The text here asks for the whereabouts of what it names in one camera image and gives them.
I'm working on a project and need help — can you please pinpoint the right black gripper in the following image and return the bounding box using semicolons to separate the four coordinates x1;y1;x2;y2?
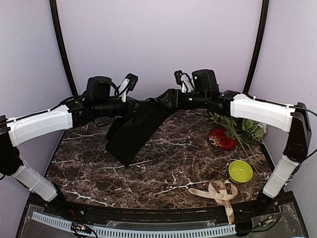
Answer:
158;88;210;110

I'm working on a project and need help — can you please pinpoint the black wrapping paper sheet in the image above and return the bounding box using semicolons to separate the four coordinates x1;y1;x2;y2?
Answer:
105;99;176;167

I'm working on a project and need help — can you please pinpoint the pink rose stem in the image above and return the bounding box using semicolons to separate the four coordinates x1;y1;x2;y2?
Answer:
210;113;264;167

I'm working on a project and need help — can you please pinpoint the white pink flower bunch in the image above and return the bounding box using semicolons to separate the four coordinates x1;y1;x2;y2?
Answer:
234;118;267;143

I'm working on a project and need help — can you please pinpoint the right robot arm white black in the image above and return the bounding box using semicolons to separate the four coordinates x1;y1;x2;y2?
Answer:
158;69;312;215

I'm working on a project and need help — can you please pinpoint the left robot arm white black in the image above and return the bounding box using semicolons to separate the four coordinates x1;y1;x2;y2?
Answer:
0;73;138;216

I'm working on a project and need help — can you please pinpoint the red floral plate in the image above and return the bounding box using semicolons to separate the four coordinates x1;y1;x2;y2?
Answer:
208;128;237;151

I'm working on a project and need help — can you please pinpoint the lime green bowl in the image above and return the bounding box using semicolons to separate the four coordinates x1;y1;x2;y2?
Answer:
228;160;253;184

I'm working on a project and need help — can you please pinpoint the beige satin ribbon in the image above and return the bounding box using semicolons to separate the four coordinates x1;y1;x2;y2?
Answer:
188;180;238;225

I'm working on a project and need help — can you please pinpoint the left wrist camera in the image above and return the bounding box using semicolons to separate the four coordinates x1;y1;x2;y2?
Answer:
118;73;138;102

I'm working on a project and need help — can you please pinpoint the black front table rail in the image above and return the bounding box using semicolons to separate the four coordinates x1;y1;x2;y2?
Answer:
61;198;263;224

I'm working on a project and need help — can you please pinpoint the grey slotted cable duct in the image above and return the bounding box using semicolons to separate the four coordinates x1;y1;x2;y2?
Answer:
31;212;237;238

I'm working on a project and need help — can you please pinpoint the left black frame post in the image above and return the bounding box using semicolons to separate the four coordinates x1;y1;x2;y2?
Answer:
49;0;78;96

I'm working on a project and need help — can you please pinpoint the black frame post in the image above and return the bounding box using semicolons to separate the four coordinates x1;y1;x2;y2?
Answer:
243;0;270;94
49;0;78;96

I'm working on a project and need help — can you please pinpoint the right black frame post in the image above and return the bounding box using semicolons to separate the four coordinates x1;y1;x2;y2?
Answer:
243;0;270;94

